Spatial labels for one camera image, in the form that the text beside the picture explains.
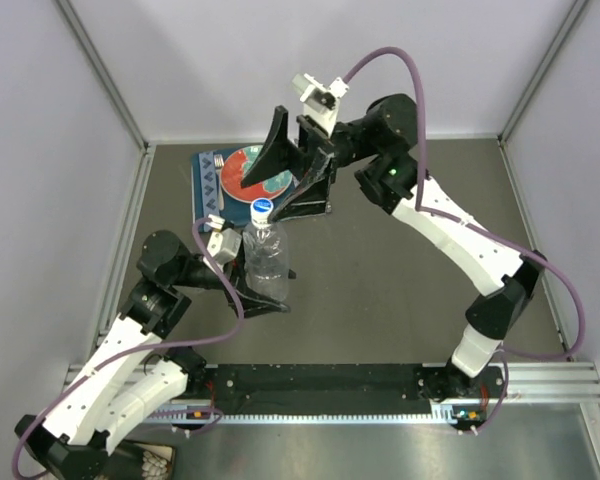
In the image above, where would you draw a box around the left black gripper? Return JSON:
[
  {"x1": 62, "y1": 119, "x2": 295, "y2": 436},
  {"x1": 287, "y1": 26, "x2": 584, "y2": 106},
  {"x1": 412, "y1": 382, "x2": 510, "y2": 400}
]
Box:
[{"x1": 172, "y1": 230, "x2": 297, "y2": 317}]

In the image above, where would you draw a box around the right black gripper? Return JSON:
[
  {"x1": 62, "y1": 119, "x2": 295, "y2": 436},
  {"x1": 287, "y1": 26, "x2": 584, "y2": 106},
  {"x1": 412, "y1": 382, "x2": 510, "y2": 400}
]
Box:
[{"x1": 242, "y1": 111, "x2": 380, "y2": 227}]

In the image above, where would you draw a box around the clear bottle orange base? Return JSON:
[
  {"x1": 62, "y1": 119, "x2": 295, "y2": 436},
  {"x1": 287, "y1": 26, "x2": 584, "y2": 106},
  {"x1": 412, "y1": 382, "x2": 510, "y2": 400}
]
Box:
[{"x1": 242, "y1": 215, "x2": 290, "y2": 302}]

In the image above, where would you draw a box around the white bottle cap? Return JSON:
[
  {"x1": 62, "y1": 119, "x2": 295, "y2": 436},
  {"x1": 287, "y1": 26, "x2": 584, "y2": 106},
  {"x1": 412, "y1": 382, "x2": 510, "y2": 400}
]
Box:
[{"x1": 250, "y1": 198, "x2": 274, "y2": 225}]

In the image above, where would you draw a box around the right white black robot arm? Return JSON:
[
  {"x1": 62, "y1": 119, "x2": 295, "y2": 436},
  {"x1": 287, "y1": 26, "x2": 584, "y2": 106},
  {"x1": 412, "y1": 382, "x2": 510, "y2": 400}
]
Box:
[{"x1": 241, "y1": 93, "x2": 545, "y2": 400}]

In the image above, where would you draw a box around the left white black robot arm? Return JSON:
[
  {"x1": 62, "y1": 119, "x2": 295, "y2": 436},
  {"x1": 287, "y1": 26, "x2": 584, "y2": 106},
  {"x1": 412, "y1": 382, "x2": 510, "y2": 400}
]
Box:
[{"x1": 11, "y1": 228, "x2": 290, "y2": 479}]

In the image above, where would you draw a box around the red teal patterned plate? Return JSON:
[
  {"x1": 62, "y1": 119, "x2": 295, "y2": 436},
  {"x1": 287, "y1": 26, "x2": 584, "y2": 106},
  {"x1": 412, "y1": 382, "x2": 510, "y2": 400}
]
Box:
[{"x1": 219, "y1": 144, "x2": 296, "y2": 205}]

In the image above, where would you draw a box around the silver fork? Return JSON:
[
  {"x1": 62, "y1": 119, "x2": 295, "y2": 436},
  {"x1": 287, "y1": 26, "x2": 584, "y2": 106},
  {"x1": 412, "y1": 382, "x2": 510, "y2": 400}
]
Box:
[{"x1": 214, "y1": 153, "x2": 224, "y2": 212}]

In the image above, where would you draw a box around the blue patterned placemat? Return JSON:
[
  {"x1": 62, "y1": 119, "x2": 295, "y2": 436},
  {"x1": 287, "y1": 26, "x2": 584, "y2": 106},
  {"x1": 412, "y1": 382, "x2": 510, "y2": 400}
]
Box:
[{"x1": 189, "y1": 140, "x2": 306, "y2": 226}]

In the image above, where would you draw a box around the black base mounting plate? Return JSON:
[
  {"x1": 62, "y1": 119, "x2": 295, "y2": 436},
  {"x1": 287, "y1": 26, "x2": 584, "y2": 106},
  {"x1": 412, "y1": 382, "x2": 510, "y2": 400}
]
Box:
[{"x1": 194, "y1": 362, "x2": 511, "y2": 415}]

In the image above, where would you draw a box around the floral patterned box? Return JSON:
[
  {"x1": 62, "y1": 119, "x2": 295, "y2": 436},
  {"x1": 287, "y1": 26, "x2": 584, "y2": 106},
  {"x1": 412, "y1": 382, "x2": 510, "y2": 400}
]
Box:
[{"x1": 102, "y1": 441, "x2": 175, "y2": 480}]

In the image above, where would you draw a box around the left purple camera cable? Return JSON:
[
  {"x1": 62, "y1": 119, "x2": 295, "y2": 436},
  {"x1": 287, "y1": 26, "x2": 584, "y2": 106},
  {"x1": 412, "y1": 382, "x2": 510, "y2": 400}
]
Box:
[{"x1": 10, "y1": 215, "x2": 246, "y2": 480}]

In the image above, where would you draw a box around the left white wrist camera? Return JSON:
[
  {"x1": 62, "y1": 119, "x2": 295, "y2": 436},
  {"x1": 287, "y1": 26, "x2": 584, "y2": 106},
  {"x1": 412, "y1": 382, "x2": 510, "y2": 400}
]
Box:
[{"x1": 205, "y1": 214, "x2": 242, "y2": 268}]

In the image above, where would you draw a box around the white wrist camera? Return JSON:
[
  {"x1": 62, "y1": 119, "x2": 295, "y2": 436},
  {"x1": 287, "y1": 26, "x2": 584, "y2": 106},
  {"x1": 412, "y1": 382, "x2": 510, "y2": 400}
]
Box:
[
  {"x1": 292, "y1": 73, "x2": 349, "y2": 137},
  {"x1": 205, "y1": 214, "x2": 242, "y2": 268}
]

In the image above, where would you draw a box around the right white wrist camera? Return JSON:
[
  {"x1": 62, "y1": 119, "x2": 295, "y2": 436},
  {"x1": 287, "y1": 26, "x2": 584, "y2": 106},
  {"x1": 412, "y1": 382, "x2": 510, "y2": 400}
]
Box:
[{"x1": 292, "y1": 73, "x2": 349, "y2": 137}]

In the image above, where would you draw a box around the grey slotted cable duct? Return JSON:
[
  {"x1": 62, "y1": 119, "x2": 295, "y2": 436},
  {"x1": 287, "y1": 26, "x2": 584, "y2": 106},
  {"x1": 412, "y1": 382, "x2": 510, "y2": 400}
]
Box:
[{"x1": 145, "y1": 403, "x2": 487, "y2": 428}]

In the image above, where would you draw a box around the aluminium frame rail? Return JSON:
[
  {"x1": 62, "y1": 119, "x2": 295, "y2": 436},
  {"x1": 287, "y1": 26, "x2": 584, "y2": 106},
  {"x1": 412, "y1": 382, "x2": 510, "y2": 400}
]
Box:
[{"x1": 63, "y1": 362, "x2": 600, "y2": 411}]

